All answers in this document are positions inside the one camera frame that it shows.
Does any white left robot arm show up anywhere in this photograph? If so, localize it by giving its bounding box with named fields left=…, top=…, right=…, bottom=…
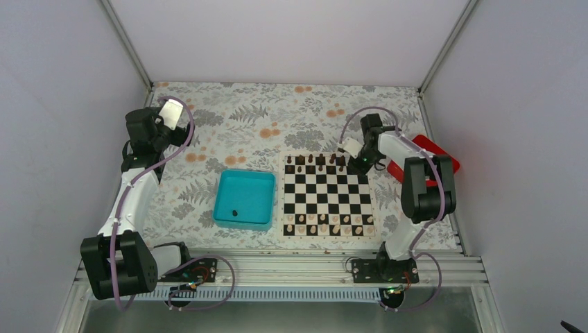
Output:
left=80, top=99, right=193, bottom=300

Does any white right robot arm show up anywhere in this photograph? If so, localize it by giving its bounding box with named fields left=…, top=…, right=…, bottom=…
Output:
left=338, top=107, right=458, bottom=282

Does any red plastic box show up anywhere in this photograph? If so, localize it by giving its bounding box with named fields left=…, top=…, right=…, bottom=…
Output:
left=386, top=135, right=460, bottom=183

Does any black white chessboard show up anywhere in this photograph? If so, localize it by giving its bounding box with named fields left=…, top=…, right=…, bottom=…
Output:
left=277, top=151, right=381, bottom=242

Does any floral patterned table mat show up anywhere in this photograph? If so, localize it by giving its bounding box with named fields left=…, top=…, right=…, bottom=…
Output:
left=143, top=82, right=425, bottom=250

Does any teal plastic tray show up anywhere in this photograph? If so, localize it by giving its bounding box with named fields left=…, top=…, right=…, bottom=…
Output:
left=212, top=169, right=276, bottom=232

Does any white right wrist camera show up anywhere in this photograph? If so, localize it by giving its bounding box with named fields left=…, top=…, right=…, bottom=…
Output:
left=338, top=137, right=363, bottom=158

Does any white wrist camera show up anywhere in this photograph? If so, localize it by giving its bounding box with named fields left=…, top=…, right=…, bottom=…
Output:
left=338, top=137, right=363, bottom=158
left=158, top=99, right=184, bottom=130

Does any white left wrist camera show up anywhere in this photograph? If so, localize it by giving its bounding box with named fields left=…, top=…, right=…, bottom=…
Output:
left=158, top=99, right=184, bottom=130

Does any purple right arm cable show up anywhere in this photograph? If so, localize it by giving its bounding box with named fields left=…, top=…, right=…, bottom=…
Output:
left=338, top=106, right=447, bottom=313

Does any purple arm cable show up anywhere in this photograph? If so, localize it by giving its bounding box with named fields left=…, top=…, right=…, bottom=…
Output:
left=108, top=95, right=236, bottom=314
left=338, top=106, right=447, bottom=313

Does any aluminium left corner post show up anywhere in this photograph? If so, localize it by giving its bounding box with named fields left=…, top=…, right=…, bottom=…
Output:
left=98, top=0, right=153, bottom=92

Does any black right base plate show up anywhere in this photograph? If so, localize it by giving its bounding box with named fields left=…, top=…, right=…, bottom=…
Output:
left=351, top=259, right=420, bottom=284

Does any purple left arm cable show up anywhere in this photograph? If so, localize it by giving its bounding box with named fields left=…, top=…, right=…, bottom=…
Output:
left=108, top=95, right=236, bottom=314

